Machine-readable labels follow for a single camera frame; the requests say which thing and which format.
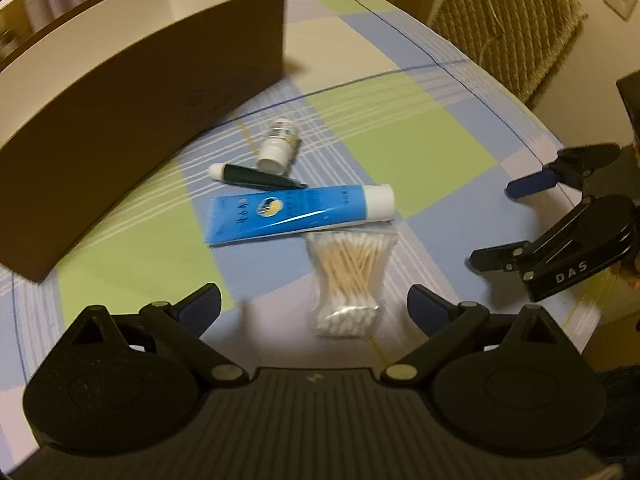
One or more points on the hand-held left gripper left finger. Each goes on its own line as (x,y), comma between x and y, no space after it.
(200,306)

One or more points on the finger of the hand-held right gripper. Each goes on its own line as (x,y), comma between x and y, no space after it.
(500,256)
(530,183)

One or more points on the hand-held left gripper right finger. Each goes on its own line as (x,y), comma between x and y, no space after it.
(425,306)

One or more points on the bag of cotton swabs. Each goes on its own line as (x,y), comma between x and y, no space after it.
(350,280)

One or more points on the brown box with white inside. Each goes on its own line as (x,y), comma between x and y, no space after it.
(130,85)

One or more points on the blue tube with white cap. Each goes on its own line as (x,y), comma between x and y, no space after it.
(300,211)

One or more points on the dark green tube white cap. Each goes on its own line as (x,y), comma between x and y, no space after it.
(250,175)

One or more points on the checkered tablecloth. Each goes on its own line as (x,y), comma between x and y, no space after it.
(390,120)

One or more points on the wicker chair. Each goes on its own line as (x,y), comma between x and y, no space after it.
(515,25)

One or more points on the small white bottle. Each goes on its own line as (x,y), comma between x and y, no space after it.
(278,146)

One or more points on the gold and white product box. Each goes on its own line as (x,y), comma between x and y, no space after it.
(11,25)

